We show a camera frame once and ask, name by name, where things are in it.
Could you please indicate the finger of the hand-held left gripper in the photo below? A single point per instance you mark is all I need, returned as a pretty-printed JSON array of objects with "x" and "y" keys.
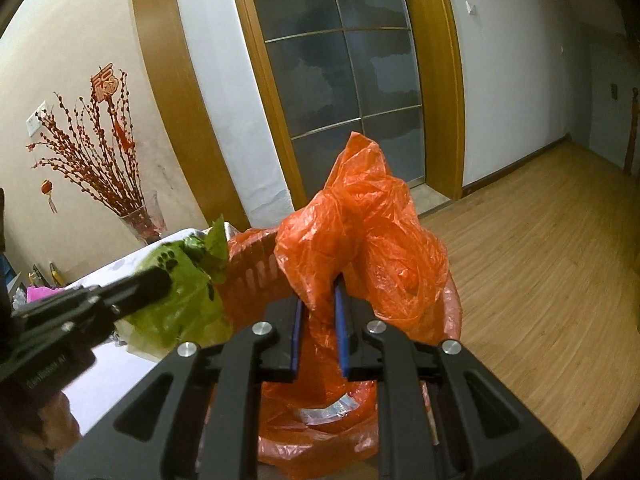
[{"x": 142, "y": 285}]

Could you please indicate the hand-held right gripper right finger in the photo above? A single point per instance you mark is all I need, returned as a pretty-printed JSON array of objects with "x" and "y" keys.
[{"x": 342, "y": 335}]

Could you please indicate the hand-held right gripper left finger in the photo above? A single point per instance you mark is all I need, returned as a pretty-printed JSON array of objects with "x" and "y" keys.
[{"x": 296, "y": 336}]

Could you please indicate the green paw print plastic bag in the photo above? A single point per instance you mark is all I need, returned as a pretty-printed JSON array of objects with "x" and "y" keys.
[{"x": 175, "y": 300}]

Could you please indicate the pink plastic bag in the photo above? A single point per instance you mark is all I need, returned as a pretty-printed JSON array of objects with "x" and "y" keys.
[{"x": 42, "y": 293}]

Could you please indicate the orange waste bin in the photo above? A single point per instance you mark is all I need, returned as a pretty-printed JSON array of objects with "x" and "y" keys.
[{"x": 370, "y": 220}]

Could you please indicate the person's left hand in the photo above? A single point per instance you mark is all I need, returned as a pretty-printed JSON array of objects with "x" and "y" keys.
[{"x": 57, "y": 425}]

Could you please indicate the glass vase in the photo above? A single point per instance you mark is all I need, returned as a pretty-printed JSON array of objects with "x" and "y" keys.
[{"x": 145, "y": 220}]

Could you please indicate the yellow tool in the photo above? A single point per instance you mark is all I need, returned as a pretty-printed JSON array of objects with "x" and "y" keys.
[{"x": 54, "y": 274}]

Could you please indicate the red berry branches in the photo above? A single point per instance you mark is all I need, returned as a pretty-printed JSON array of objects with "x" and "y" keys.
[{"x": 100, "y": 160}]

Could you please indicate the small red lantern ornament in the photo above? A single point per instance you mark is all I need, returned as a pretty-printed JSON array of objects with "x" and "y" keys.
[{"x": 47, "y": 187}]

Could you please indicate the wooden doorway trim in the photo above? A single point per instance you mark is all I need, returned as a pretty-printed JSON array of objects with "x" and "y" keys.
[{"x": 165, "y": 85}]

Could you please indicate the red knot hanging ornament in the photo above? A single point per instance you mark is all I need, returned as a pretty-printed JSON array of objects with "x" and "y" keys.
[{"x": 106, "y": 85}]

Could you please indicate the frosted glass door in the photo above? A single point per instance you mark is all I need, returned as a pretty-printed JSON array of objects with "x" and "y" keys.
[{"x": 340, "y": 85}]

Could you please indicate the wooden stick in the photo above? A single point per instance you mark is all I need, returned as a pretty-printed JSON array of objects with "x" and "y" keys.
[{"x": 632, "y": 145}]

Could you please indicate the white wall switch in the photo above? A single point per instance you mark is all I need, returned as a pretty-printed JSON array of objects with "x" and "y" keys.
[{"x": 37, "y": 119}]

